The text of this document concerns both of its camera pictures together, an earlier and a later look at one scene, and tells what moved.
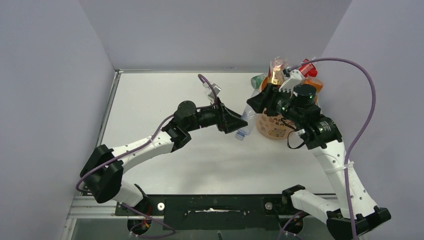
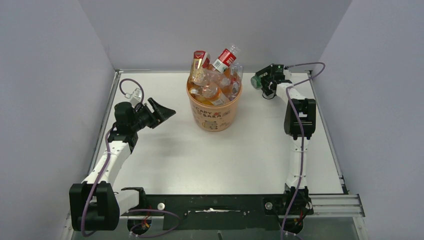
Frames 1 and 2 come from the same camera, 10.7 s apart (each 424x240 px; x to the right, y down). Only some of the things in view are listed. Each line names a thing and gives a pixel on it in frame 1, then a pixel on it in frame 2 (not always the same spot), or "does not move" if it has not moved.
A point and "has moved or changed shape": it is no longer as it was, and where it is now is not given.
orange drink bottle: (318, 84) to (209, 94)
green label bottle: (256, 81) does not move
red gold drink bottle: (308, 69) to (201, 59)
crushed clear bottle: (277, 65) has moved or changed shape
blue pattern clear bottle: (250, 116) to (236, 75)
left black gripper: (229, 121) to (165, 113)
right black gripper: (267, 99) to (265, 87)
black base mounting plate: (213, 211) does not move
